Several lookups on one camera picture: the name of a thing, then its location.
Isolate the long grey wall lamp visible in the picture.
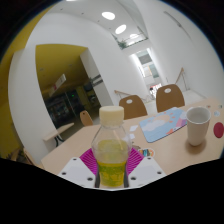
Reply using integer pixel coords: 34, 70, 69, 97
163, 10, 184, 29

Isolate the beige ceramic mug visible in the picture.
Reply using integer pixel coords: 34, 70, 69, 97
185, 106, 212, 147

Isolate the black sign on pillar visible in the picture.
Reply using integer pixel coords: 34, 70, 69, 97
89, 74, 104, 86

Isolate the small wooden chair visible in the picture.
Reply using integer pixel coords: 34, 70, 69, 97
79, 110, 95, 127

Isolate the group of round ceiling lights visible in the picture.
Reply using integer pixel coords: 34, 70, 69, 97
101, 10, 139, 39

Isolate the clear bottle with yellow label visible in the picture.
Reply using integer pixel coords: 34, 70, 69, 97
90, 105, 133, 188

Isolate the red and white hanging sign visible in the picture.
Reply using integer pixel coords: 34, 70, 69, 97
49, 73, 67, 98

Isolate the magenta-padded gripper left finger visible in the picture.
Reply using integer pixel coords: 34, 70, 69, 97
58, 147, 101, 188

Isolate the colourful printed mouse pad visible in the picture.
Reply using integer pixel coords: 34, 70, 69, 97
138, 106, 188, 144

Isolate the green potted plant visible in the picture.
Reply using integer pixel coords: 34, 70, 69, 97
116, 39, 128, 50

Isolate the dark shelf unit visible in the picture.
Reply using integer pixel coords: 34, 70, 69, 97
44, 93, 83, 129

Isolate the flat round red coaster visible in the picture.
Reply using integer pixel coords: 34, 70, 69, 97
213, 121, 224, 139

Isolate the small colourful sticker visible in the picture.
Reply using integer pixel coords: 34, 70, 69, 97
138, 148, 156, 158

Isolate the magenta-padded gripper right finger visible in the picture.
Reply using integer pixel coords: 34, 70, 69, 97
125, 147, 167, 188

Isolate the wooden chair with oval hole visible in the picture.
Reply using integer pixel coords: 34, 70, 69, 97
118, 94, 149, 120
155, 83, 186, 113

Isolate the light wooden side table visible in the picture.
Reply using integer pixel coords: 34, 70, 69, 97
42, 122, 75, 148

